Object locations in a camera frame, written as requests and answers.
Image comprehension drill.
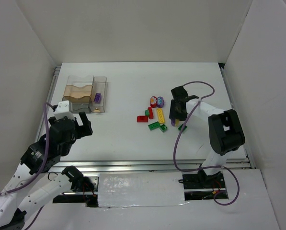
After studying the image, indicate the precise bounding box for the yellow long lego brick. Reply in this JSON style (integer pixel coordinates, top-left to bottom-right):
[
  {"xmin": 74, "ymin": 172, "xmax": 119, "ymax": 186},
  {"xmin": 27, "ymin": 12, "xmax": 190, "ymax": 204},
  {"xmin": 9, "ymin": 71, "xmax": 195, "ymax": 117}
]
[{"xmin": 156, "ymin": 108, "xmax": 165, "ymax": 124}]

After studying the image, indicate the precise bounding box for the red long lego brick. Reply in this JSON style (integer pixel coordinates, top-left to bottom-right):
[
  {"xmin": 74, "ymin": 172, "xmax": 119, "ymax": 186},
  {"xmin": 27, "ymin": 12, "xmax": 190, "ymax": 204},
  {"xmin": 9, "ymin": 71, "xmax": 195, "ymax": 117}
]
[{"xmin": 148, "ymin": 107, "xmax": 154, "ymax": 119}]

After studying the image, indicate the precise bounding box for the red flower lego piece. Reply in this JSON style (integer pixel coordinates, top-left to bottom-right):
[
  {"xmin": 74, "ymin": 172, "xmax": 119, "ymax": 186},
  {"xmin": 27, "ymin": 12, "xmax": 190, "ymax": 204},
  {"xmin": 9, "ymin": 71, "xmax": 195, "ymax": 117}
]
[{"xmin": 150, "ymin": 96, "xmax": 157, "ymax": 108}]

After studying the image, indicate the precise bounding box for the purple lego brick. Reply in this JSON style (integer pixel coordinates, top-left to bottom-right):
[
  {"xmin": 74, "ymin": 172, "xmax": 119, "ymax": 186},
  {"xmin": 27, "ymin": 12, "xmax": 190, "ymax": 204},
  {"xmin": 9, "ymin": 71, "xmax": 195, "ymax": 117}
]
[{"xmin": 93, "ymin": 93, "xmax": 102, "ymax": 104}]

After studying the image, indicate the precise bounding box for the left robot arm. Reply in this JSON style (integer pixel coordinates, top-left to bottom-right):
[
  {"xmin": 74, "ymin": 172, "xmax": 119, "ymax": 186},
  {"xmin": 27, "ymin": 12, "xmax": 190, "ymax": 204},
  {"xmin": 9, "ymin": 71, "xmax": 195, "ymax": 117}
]
[{"xmin": 0, "ymin": 112, "xmax": 94, "ymax": 230}]

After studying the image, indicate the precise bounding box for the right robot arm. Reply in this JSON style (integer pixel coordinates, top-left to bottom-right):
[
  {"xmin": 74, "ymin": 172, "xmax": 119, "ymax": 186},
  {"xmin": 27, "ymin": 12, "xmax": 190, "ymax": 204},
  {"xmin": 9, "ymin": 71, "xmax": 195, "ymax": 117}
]
[{"xmin": 169, "ymin": 86, "xmax": 245, "ymax": 189}]

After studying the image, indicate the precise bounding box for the green lego brick right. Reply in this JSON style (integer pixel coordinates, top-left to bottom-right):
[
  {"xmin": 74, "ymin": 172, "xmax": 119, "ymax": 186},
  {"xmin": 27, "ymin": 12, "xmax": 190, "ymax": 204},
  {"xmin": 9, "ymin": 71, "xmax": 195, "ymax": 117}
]
[{"xmin": 178, "ymin": 124, "xmax": 187, "ymax": 133}]

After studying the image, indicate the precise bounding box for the green lego brick left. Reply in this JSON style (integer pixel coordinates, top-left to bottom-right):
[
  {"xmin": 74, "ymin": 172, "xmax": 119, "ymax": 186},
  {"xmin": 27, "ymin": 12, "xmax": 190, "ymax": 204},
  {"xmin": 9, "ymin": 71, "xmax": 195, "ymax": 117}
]
[{"xmin": 148, "ymin": 122, "xmax": 160, "ymax": 131}]

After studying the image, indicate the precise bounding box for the clear narrow container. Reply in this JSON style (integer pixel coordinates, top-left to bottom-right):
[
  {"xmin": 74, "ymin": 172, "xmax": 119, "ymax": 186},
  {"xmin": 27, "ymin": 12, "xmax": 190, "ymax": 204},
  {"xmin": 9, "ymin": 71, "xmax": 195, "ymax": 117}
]
[{"xmin": 89, "ymin": 76, "xmax": 108, "ymax": 113}]

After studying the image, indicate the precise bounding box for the red flat lego brick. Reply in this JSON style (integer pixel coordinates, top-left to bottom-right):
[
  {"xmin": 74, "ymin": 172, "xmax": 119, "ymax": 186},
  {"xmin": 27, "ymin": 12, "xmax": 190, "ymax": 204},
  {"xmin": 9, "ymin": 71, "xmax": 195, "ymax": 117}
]
[{"xmin": 137, "ymin": 115, "xmax": 149, "ymax": 123}]

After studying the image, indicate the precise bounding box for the clear compartment organizer tray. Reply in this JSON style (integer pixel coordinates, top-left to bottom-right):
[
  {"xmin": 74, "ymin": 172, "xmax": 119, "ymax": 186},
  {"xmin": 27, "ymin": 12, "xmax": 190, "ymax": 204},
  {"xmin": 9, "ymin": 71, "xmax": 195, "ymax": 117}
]
[{"xmin": 62, "ymin": 75, "xmax": 93, "ymax": 114}]

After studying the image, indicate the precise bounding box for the white foil covered panel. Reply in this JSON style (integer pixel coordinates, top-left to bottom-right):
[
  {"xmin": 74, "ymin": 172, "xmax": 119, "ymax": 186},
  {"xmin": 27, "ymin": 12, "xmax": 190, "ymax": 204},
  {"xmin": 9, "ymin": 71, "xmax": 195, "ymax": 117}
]
[{"xmin": 98, "ymin": 172, "xmax": 185, "ymax": 207}]

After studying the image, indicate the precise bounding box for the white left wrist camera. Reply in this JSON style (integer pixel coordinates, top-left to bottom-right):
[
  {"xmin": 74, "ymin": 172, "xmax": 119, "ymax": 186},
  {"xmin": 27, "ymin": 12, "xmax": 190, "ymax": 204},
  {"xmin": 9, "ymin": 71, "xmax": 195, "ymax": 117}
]
[{"xmin": 53, "ymin": 100, "xmax": 75, "ymax": 120}]

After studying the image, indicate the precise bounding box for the aluminium front rail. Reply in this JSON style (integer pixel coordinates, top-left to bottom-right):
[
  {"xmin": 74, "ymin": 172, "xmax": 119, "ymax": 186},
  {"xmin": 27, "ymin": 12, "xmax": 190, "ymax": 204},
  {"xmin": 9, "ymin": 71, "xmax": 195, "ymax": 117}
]
[{"xmin": 49, "ymin": 158, "xmax": 251, "ymax": 173}]

